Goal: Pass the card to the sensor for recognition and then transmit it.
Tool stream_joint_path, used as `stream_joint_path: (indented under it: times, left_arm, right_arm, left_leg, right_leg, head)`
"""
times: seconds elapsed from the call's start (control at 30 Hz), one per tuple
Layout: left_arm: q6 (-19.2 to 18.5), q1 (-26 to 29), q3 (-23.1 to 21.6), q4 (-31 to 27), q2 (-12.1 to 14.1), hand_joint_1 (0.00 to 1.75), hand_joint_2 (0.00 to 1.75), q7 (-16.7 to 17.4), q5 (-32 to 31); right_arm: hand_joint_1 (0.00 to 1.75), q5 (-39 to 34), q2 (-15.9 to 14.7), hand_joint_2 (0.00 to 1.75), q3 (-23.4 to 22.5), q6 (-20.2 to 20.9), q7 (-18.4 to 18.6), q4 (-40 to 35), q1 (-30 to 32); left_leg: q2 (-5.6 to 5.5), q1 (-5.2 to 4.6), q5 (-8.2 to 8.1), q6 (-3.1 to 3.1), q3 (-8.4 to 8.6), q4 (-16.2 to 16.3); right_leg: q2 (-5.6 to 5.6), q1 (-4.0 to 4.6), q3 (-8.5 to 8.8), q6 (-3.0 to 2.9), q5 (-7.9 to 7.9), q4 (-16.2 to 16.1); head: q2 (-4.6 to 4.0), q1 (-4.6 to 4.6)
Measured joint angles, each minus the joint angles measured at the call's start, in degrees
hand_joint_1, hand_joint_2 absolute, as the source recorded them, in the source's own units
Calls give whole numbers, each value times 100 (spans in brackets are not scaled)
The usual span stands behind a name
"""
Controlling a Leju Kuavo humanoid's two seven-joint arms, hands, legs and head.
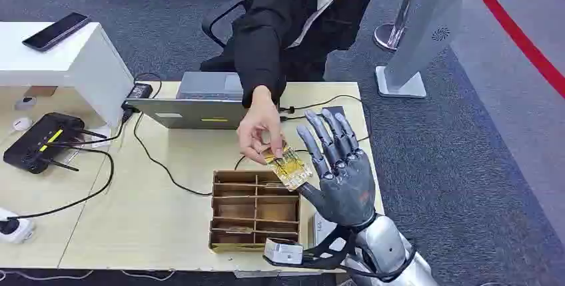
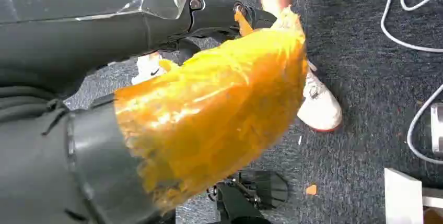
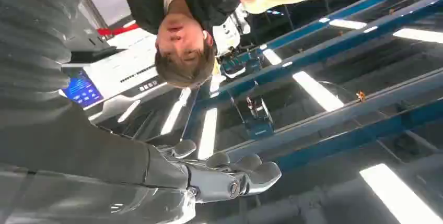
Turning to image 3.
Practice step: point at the ceiling light panel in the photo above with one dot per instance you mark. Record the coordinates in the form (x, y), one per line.
(398, 194)
(207, 132)
(174, 111)
(318, 91)
(347, 24)

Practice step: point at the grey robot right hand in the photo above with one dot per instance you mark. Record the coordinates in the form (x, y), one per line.
(86, 167)

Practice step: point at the white rounded machine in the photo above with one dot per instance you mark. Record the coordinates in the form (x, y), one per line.
(226, 35)

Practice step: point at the pale grey kiosk terminal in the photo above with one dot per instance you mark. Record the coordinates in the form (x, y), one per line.
(124, 66)

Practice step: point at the person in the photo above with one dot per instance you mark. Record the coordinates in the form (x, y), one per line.
(207, 1)

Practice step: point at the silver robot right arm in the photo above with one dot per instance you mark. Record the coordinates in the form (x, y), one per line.
(31, 42)

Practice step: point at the blue overhead beam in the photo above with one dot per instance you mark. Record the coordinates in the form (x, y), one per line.
(346, 125)
(328, 47)

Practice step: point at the blue ceiling hoist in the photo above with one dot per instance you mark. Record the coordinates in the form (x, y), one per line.
(258, 122)

